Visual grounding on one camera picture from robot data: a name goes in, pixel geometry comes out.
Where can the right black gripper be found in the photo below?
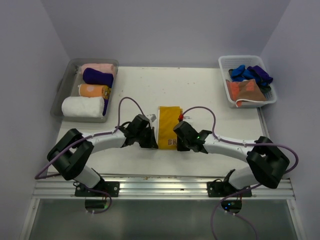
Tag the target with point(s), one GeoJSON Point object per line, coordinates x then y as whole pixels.
{"type": "Point", "coordinates": [181, 148]}

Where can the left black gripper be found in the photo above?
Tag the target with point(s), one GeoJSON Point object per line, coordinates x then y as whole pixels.
{"type": "Point", "coordinates": [151, 142]}

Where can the yellow bear towel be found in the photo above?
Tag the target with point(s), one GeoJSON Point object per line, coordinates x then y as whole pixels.
{"type": "Point", "coordinates": [168, 118]}

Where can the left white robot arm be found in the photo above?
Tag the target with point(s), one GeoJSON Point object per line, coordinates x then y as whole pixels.
{"type": "Point", "coordinates": [71, 153]}

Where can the orange rolled towel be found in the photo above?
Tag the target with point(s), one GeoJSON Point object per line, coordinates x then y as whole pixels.
{"type": "Point", "coordinates": [93, 90]}

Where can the white rolled towel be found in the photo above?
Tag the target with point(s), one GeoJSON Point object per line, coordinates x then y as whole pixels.
{"type": "Point", "coordinates": [83, 107]}

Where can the pink rolled towel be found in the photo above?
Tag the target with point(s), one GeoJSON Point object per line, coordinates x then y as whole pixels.
{"type": "Point", "coordinates": [101, 67]}

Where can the purple rolled towel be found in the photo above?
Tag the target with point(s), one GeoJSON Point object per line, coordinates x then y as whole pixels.
{"type": "Point", "coordinates": [94, 77]}

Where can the brown orange towel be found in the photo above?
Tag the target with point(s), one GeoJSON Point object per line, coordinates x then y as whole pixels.
{"type": "Point", "coordinates": [246, 91]}

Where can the blue towel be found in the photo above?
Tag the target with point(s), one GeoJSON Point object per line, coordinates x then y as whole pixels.
{"type": "Point", "coordinates": [241, 73]}

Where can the white plastic basket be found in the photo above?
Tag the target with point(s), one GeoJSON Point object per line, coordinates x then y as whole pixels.
{"type": "Point", "coordinates": [228, 62]}

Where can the grey plastic tray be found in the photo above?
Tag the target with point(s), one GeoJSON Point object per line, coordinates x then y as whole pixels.
{"type": "Point", "coordinates": [68, 87]}

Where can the dark green towel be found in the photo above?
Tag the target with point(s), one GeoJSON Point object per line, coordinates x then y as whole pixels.
{"type": "Point", "coordinates": [265, 89]}

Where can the purple towel in basket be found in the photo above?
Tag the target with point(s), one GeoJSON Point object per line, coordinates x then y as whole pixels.
{"type": "Point", "coordinates": [261, 77]}

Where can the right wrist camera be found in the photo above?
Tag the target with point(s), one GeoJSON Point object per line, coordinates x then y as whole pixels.
{"type": "Point", "coordinates": [187, 119]}

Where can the aluminium mounting rail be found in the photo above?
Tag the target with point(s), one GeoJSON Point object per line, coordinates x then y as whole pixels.
{"type": "Point", "coordinates": [144, 180]}

